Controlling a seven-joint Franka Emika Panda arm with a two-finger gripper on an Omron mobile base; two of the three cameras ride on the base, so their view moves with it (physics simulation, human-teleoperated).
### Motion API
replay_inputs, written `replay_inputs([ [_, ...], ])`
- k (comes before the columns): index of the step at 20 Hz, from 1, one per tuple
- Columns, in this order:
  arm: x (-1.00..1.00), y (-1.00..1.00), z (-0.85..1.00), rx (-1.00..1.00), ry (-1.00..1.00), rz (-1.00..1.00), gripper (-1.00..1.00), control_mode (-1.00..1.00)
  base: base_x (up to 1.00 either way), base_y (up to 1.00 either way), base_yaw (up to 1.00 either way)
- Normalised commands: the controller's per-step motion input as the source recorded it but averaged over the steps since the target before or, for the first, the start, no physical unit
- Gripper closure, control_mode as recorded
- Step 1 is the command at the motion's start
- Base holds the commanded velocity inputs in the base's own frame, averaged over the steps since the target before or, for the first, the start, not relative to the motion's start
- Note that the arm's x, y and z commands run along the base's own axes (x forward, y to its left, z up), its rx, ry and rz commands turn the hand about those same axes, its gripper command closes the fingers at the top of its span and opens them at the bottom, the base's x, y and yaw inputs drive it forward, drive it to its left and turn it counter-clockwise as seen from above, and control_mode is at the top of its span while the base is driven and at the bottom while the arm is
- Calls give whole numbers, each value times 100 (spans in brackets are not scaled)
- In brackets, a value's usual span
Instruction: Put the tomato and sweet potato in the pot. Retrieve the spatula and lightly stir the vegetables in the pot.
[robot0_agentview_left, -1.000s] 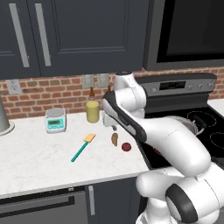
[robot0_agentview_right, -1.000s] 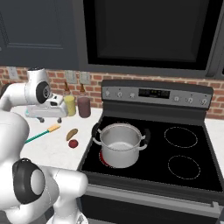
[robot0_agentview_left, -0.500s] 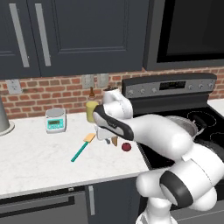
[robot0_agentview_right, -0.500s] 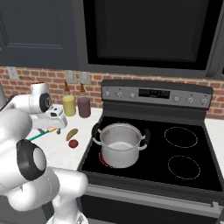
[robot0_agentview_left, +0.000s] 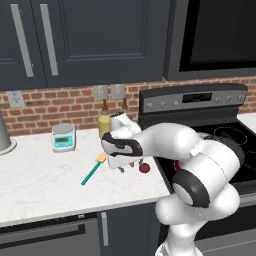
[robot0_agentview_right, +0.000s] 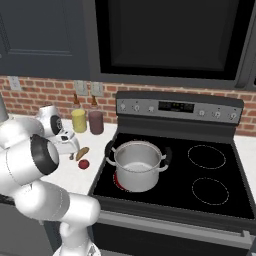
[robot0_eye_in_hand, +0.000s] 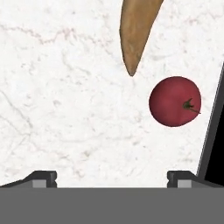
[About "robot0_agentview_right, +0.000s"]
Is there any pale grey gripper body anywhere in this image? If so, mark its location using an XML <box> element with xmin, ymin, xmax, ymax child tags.
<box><xmin>56</xmin><ymin>136</ymin><xmax>81</xmax><ymax>156</ymax></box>

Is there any brown sweet potato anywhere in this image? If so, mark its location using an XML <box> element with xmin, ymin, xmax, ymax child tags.
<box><xmin>75</xmin><ymin>146</ymin><xmax>90</xmax><ymax>162</ymax></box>

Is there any red tomato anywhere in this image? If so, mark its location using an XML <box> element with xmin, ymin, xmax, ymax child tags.
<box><xmin>78</xmin><ymin>159</ymin><xmax>91</xmax><ymax>170</ymax></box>

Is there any yellow bottle with brown cap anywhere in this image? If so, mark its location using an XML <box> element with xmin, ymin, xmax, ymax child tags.
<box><xmin>70</xmin><ymin>94</ymin><xmax>88</xmax><ymax>134</ymax></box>

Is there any dark red bottle, brown cap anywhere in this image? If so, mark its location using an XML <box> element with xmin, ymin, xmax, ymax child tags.
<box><xmin>88</xmin><ymin>95</ymin><xmax>105</xmax><ymax>136</ymax></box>

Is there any dark grey base cupboard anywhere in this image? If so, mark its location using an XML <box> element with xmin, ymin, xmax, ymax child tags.
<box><xmin>0</xmin><ymin>195</ymin><xmax>63</xmax><ymax>256</ymax></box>

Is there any dark grey cupboard door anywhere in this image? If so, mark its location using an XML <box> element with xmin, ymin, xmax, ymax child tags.
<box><xmin>0</xmin><ymin>0</ymin><xmax>91</xmax><ymax>81</ymax></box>

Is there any black stove with steel panel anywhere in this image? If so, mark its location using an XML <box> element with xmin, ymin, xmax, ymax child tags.
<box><xmin>87</xmin><ymin>90</ymin><xmax>256</xmax><ymax>256</ymax></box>

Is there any black microwave oven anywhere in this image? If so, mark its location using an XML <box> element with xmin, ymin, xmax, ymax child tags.
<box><xmin>83</xmin><ymin>0</ymin><xmax>256</xmax><ymax>91</ymax></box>

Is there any grey wall socket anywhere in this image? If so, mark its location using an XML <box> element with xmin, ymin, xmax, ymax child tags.
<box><xmin>74</xmin><ymin>79</ymin><xmax>89</xmax><ymax>97</ymax></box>
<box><xmin>90</xmin><ymin>81</ymin><xmax>105</xmax><ymax>98</ymax></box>
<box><xmin>8</xmin><ymin>75</ymin><xmax>22</xmax><ymax>92</ymax></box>

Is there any steel pot with black handles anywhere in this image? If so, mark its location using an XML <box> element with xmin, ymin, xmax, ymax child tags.
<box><xmin>104</xmin><ymin>139</ymin><xmax>173</xmax><ymax>194</ymax></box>

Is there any steel oven door handle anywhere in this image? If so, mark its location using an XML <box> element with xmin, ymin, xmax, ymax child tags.
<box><xmin>97</xmin><ymin>211</ymin><xmax>253</xmax><ymax>250</ymax></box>

